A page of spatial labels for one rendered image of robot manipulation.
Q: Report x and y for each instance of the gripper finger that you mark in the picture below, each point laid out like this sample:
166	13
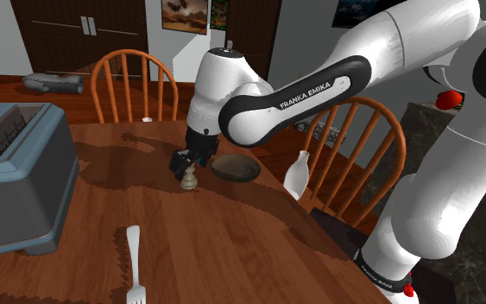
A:
178	164
202	161

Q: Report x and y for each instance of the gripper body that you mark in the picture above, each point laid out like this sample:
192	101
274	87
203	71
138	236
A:
202	143

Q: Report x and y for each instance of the beige chess pawn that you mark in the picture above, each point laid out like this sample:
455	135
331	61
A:
189	180

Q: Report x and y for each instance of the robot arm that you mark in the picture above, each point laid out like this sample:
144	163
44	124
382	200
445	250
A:
427	177

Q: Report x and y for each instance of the dark round bowl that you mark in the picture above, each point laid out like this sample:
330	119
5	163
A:
235	167

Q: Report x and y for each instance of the small white cup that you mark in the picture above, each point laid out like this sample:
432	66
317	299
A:
147	119

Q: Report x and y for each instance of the wooden dining table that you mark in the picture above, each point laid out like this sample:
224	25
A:
209	244

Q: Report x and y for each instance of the orange wooden spindle chair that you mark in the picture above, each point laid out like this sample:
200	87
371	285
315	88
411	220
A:
127	90
369	160

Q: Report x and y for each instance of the white bottle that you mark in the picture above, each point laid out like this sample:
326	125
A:
296	177

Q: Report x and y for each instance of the white fork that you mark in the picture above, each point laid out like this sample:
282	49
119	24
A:
134	261

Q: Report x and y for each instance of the grey elongated object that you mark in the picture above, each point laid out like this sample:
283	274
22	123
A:
53	83

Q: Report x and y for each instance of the blue grey toaster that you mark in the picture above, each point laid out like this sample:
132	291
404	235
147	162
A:
19	189

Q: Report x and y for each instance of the dark wooden double door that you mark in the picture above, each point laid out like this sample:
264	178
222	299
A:
78	38

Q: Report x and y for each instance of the orange landscape wall picture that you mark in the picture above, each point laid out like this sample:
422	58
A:
185	16

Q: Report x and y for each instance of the green wall picture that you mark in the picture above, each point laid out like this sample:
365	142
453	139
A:
219	13

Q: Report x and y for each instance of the dark blue wall picture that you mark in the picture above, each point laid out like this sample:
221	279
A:
354	12

